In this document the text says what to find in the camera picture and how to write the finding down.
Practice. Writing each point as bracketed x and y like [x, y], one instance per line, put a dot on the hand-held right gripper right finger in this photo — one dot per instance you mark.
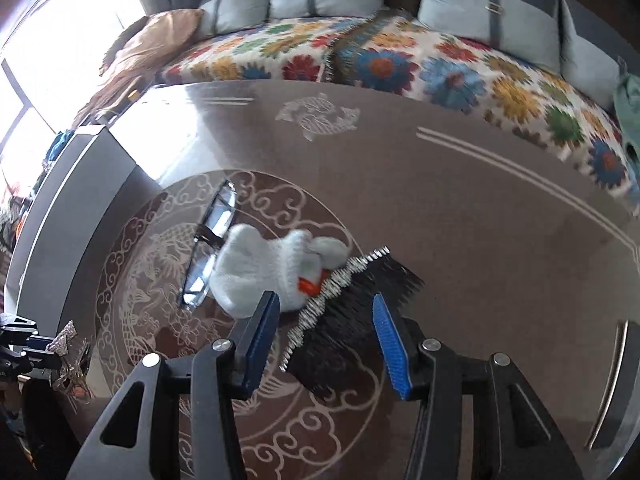
[392, 355]

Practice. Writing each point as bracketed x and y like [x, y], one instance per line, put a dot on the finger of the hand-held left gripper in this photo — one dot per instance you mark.
[17, 325]
[25, 357]

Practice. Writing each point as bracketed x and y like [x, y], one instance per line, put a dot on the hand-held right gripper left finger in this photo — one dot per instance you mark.
[257, 345]

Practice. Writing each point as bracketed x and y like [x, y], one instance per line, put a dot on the silver bow hair clip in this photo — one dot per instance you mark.
[67, 332]

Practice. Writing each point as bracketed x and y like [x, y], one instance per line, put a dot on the black rhinestone hair comb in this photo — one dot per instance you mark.
[350, 310]

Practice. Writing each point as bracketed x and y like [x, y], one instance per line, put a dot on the orange white object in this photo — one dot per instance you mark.
[18, 230]

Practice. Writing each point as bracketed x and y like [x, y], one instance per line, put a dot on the blue cloth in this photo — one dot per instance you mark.
[60, 142]

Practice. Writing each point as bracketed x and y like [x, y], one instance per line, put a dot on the pink crumpled cloth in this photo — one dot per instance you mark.
[145, 50]

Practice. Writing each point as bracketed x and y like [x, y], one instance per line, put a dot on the green crumpled cloth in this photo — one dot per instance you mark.
[629, 105]

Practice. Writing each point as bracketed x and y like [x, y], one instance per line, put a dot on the black frame eyeglasses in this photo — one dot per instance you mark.
[220, 212]

